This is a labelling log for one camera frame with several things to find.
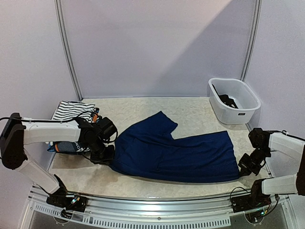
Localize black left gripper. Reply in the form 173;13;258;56
85;139;115;166

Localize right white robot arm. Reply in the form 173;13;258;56
238;128;305;208

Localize left wall aluminium profile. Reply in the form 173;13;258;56
54;0;83;101

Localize wall aluminium profile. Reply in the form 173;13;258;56
54;0;83;101
240;0;262;82

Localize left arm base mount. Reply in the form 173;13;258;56
46;175;88;219

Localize white plastic basket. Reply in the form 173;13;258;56
208;78;261;125

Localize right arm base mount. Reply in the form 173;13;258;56
229;187;280;225

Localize right wall aluminium profile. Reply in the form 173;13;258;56
240;0;262;82

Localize aluminium front rail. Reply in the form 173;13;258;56
20;185;299;229

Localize striped folded shirt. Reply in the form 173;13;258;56
51;101;99;123

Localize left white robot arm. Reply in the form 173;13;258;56
0;113;118;207

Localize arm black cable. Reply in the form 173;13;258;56
262;130;305;144
0;109;119;163

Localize navy blue t-shirt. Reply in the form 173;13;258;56
110;111;239;183

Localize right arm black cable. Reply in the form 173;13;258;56
262;130;305;144

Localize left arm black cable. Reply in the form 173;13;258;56
0;109;119;163

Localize black garment in basket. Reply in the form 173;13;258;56
212;85;238;109

